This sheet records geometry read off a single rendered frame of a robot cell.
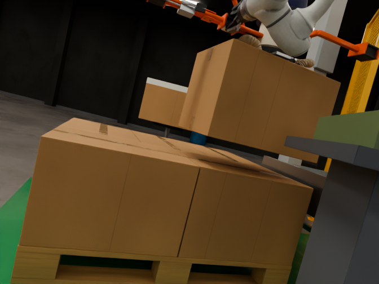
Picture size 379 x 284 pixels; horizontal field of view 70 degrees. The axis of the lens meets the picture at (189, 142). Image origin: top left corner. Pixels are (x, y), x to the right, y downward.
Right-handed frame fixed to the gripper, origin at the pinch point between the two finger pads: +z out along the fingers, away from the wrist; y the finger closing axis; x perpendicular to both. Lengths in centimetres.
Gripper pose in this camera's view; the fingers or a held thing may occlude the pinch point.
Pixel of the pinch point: (227, 23)
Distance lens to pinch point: 140.0
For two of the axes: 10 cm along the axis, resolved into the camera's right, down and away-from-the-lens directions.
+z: -2.9, -1.5, 9.5
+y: -2.4, 9.7, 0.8
